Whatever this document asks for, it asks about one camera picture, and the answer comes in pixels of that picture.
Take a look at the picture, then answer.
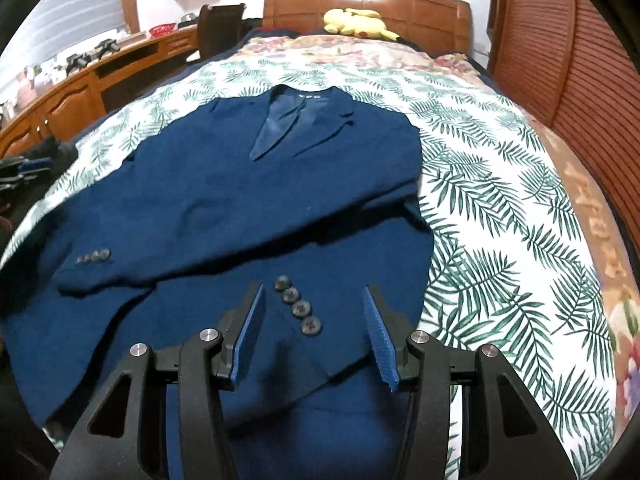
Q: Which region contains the yellow plush toy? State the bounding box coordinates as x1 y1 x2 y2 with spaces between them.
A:
322 7 401 42

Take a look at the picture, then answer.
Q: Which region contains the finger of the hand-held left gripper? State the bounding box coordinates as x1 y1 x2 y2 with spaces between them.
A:
0 156 53 183

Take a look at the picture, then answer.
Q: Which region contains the leaf print blanket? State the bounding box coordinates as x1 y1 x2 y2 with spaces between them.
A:
0 47 618 480

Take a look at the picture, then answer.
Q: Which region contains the black cloth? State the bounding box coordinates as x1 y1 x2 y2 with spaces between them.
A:
0 137 78 211

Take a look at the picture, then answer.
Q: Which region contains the wooden desk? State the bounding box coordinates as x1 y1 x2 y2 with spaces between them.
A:
0 25 201 161

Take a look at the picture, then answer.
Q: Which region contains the wooden bed headboard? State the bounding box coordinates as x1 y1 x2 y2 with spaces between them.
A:
262 0 473 58

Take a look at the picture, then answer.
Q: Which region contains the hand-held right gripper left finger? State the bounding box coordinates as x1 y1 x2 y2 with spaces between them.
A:
50 281 266 480

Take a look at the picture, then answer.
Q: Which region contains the navy blue suit jacket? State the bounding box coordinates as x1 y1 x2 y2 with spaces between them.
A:
0 85 436 480

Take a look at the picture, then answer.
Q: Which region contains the dark chair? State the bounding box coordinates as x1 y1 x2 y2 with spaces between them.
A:
197 4 247 56

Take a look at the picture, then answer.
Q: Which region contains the grey window blind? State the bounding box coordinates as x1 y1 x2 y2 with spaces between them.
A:
0 0 126 91

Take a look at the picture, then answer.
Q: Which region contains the wooden louvered wardrobe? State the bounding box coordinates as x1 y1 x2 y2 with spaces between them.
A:
487 0 640 201

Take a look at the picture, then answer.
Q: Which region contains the floral quilt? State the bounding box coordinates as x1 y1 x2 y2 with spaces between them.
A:
240 32 640 431

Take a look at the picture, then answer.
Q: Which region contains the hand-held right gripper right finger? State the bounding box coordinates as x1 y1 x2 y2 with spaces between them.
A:
361 285 596 480

